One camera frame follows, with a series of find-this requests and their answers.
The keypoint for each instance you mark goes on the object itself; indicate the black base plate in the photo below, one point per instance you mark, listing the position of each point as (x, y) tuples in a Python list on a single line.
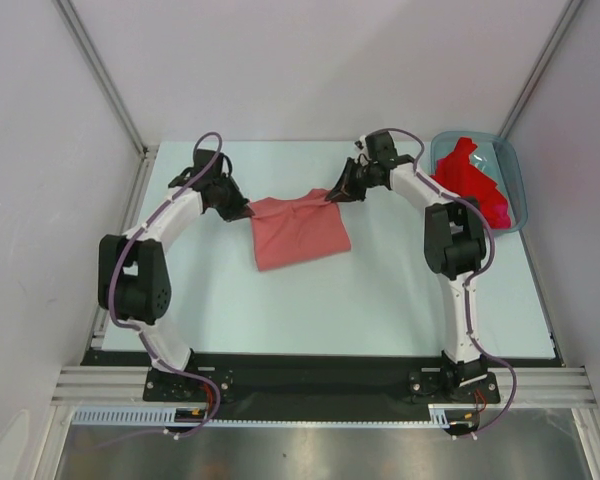
[(335, 383)]

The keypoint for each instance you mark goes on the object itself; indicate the right aluminium corner post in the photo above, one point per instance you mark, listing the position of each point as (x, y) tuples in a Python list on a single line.
[(557, 36)]

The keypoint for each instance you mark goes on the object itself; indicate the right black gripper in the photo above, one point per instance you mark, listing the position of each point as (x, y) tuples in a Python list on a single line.
[(346, 189)]

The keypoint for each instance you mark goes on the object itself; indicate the bright red t shirt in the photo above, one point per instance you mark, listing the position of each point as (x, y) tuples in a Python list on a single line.
[(456, 173)]

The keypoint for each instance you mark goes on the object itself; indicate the left aluminium corner post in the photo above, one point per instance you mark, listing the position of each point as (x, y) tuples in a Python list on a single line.
[(98, 69)]

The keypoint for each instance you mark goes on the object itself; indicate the magenta pink garment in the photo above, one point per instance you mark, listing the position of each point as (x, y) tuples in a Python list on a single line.
[(500, 218)]

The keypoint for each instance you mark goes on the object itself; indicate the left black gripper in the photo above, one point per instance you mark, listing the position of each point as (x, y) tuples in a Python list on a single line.
[(238, 202)]

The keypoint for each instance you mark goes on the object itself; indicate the salmon pink t shirt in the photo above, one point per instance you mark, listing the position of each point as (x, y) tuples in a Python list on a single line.
[(289, 232)]

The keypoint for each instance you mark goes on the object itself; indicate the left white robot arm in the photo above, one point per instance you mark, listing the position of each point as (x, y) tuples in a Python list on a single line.
[(133, 280)]

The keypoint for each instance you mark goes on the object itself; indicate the clear blue plastic bin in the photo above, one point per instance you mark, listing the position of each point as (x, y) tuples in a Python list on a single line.
[(496, 158)]

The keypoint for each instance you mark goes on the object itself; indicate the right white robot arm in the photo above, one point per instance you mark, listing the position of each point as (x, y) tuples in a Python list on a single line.
[(458, 243)]

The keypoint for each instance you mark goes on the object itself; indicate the grey slotted cable duct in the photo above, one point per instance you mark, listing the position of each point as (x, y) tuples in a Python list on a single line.
[(189, 417)]

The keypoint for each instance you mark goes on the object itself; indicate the aluminium corner post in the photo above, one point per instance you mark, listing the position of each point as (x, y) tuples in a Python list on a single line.
[(557, 36), (98, 69)]

